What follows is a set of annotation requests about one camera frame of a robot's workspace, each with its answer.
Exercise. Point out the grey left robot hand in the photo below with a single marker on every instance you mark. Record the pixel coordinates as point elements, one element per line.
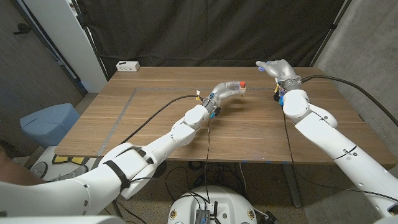
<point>222,91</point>

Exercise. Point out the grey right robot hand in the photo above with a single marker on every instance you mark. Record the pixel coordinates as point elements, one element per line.
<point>280,70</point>

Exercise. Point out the small red-capped bottle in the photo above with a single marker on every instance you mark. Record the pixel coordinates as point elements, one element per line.
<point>242,91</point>

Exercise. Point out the red headed screw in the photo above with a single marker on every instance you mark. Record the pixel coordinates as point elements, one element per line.
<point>242,84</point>

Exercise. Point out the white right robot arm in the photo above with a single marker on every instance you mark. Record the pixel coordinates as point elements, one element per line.
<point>329,137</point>

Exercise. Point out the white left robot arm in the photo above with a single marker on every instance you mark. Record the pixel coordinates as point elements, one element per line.
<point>136,161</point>

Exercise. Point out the black backdrop cloth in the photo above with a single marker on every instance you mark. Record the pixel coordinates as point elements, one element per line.
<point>202,31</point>

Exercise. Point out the black backdrop stand pole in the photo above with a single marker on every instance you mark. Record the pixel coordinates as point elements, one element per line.
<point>92,42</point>
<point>333,26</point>

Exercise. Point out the white power strip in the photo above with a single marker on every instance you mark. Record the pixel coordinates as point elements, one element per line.
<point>127,66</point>

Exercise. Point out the wooden table panel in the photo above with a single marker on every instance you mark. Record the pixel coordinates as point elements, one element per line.
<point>125,109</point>

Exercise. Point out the white robot torso base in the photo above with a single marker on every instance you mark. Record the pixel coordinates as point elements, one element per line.
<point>230,202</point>

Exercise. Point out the white table leg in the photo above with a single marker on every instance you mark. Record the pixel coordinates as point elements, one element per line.
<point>292,186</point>

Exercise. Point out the grey electronics module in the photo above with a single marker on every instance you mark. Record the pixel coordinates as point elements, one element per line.
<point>202,216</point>

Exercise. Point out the yellow black hazard strip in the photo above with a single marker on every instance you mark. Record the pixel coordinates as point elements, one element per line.
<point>70,160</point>

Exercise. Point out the blue padded bin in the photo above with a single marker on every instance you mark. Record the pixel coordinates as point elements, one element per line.
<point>49,124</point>

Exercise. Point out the white sneaker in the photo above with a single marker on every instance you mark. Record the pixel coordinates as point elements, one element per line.
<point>38,169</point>

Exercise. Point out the person's bare leg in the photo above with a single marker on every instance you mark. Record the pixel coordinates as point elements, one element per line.
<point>15,172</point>

